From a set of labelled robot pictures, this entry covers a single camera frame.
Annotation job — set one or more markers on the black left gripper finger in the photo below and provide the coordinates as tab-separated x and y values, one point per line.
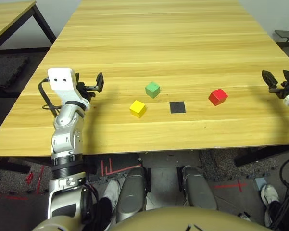
100	82
77	78

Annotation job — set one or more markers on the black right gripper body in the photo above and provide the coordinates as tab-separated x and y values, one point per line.
285	89

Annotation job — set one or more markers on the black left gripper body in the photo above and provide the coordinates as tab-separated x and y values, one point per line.
86	89

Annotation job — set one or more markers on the yellow wooden block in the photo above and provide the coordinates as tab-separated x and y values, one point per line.
137	108

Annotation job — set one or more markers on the green wooden block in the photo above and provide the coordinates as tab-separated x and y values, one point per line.
152	90

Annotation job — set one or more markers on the red wooden block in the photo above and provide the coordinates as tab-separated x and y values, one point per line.
217	96

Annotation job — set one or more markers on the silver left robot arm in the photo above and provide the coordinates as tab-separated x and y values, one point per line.
65	134

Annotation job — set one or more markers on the black table foot bar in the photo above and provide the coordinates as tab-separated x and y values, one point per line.
255	156
9	166

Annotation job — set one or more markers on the black square marker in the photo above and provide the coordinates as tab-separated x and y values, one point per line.
177	107

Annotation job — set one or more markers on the grey-blue foot pedal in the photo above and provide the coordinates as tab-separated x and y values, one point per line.
260	183

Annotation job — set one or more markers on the speckled rubber mat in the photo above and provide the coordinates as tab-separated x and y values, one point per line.
218	166
12	180

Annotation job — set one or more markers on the white sneaker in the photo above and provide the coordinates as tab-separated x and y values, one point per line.
111	192
245	217
269	195

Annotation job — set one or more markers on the grey robot left leg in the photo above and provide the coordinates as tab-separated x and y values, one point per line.
131	192

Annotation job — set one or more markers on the grey robot leg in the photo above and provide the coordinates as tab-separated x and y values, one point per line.
131	192
197	187

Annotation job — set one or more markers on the grey robot right leg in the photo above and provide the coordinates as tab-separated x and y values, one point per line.
197	187

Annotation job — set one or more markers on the beige robot torso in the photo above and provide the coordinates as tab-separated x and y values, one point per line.
170	219

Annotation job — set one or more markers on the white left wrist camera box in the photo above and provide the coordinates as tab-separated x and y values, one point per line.
62	79

